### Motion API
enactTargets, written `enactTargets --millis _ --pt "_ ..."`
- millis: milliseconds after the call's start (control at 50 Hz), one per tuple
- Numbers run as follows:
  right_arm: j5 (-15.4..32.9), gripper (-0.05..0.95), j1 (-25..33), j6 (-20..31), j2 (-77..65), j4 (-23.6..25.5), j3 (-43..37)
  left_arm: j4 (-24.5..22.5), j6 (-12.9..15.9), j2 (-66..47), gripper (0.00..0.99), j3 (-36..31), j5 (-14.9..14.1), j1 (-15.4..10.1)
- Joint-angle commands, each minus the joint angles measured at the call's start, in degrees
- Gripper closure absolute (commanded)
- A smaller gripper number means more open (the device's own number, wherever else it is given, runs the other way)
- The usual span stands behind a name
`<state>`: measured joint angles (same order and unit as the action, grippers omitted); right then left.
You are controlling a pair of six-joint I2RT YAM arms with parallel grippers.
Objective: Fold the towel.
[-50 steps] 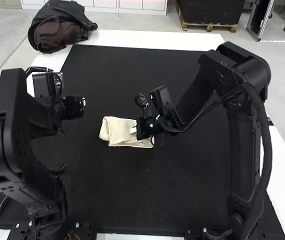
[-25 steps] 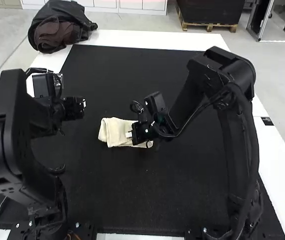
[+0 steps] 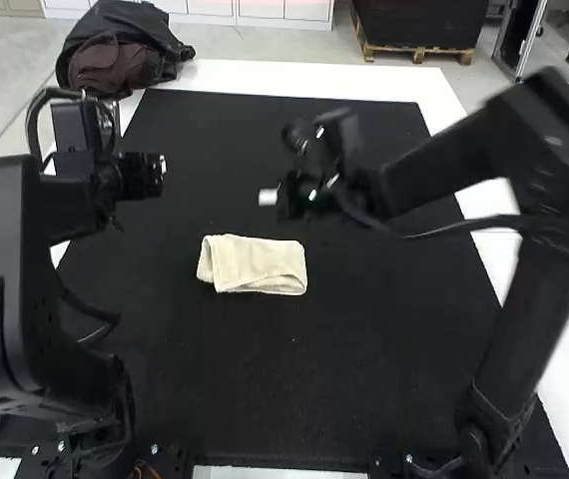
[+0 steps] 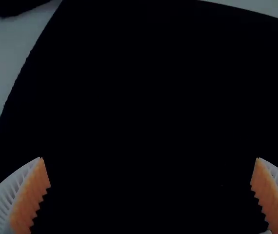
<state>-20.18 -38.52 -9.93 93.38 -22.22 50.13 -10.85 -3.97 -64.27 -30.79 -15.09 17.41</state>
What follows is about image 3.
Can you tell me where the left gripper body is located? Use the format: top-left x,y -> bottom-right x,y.
113,151 -> 169,202

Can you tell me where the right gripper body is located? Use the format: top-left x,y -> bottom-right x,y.
275,167 -> 350,224

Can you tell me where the pale towel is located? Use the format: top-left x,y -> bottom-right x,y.
195,233 -> 309,296

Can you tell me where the black jacket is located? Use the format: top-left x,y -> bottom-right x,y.
56,0 -> 197,101

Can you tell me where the black mat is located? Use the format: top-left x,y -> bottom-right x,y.
0,88 -> 569,475

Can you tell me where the wooden pallet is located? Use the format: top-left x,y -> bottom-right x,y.
360,40 -> 476,67

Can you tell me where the grey cupboard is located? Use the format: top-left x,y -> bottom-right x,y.
237,0 -> 336,24
39,0 -> 97,11
164,0 -> 239,19

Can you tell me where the black crate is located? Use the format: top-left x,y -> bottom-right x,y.
351,0 -> 489,50

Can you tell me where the black wheeled case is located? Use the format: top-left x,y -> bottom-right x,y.
492,0 -> 551,85

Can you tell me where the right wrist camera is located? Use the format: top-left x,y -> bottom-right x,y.
281,107 -> 363,164

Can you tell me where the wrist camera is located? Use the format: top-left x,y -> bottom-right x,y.
281,107 -> 363,164
48,97 -> 122,152

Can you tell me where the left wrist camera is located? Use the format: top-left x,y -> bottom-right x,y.
48,97 -> 122,152

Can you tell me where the black cable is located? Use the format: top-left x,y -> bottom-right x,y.
24,87 -> 86,157
341,199 -> 530,241

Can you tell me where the grey locker wall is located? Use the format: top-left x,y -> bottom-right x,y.
0,0 -> 42,14

